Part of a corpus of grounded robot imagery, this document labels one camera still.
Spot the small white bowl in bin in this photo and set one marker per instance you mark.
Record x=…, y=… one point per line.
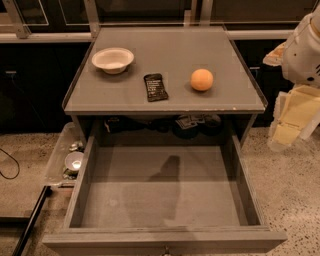
x=73, y=161

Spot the clear plastic storage bin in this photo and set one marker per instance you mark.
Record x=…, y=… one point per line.
x=56, y=174

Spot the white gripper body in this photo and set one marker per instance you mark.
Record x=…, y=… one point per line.
x=302, y=61

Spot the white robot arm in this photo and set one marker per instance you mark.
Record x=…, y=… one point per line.
x=308, y=30

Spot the orange fruit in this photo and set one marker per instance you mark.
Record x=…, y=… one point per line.
x=201, y=80

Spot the white paper bowl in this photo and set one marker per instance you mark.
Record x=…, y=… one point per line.
x=113, y=60

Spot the dark items behind drawer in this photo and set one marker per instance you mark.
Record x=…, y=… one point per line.
x=182, y=126

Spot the white metal window railing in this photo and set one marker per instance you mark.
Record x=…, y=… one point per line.
x=25, y=18

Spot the grey wooden cabinet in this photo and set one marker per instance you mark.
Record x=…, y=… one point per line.
x=175, y=53

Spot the open grey top drawer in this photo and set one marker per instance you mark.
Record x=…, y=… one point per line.
x=143, y=193

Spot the black floor rail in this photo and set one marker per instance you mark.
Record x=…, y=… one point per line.
x=25, y=225

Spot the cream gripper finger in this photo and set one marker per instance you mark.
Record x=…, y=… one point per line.
x=296, y=116
x=275, y=57

